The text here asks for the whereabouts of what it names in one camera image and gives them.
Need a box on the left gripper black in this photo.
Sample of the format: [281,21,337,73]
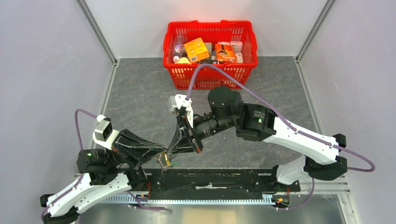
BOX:
[107,126,168,169]

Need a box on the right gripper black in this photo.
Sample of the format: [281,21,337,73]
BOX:
[166,112,237,156]

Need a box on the yellow key tag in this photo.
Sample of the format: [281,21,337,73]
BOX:
[164,153,171,167]

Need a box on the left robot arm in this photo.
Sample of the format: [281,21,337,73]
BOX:
[40,129,167,224]

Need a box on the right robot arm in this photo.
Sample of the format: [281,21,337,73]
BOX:
[162,86,347,191]

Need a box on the yellow round item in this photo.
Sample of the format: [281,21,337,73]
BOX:
[177,57,191,64]

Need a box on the clear plastic bottle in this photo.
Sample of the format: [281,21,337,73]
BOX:
[172,35,187,63]

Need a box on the orange box left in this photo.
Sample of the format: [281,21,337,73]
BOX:
[184,38,210,63]

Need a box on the orange black package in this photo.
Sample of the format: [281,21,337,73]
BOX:
[215,43,237,63]

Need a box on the white pink box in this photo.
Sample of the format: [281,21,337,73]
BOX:
[230,41,243,53]

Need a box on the red shopping basket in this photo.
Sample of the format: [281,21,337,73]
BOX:
[163,20,259,90]

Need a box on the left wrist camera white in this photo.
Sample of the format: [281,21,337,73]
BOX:
[92,115,120,150]

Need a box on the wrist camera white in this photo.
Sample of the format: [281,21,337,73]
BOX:
[92,115,120,150]
[167,94,194,127]

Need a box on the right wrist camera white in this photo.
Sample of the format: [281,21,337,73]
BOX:
[167,94,194,127]

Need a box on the black base frame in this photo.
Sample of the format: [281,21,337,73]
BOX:
[132,168,301,201]

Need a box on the white slotted cable duct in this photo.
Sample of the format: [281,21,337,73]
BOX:
[99,193,286,206]

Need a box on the left aluminium corner post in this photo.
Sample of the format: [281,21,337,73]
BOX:
[76,0,118,65]

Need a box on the aluminium corner post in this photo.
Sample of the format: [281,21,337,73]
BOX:
[295,0,336,63]
[76,0,118,65]

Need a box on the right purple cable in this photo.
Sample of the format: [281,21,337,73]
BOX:
[187,63,376,173]

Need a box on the right aluminium corner post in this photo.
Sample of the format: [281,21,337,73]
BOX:
[295,0,336,63]

